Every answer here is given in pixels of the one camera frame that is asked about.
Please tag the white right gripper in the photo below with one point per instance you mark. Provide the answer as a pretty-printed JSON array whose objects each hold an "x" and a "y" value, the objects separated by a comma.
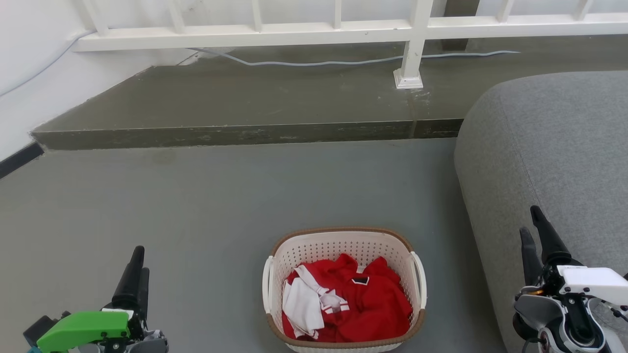
[{"x": 593, "y": 282}]

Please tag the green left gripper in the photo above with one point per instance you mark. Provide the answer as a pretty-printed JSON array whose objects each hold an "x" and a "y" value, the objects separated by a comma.
[{"x": 81, "y": 328}]

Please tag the white laundry basket brown rim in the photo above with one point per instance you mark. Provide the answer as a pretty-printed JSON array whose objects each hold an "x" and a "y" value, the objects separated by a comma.
[{"x": 343, "y": 241}]

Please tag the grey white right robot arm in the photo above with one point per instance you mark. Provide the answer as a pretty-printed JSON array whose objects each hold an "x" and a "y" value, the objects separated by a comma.
[{"x": 554, "y": 318}]

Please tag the grey fabric sofa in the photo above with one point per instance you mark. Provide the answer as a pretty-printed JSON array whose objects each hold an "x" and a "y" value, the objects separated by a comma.
[{"x": 549, "y": 147}]

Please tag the black baseboard strip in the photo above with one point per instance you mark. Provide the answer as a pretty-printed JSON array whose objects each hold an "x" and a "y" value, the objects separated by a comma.
[{"x": 17, "y": 161}]

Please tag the red and white garment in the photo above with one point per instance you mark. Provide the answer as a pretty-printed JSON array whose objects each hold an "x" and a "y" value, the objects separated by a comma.
[{"x": 373, "y": 304}]

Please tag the raised grey concrete step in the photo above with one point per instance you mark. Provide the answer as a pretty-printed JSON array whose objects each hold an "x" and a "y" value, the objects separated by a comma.
[{"x": 274, "y": 98}]

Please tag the dark pillar behind railing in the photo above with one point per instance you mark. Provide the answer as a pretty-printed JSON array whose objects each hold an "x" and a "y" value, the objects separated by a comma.
[{"x": 458, "y": 24}]

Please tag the white railing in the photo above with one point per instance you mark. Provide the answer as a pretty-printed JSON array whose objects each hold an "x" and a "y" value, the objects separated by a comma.
[{"x": 414, "y": 29}]

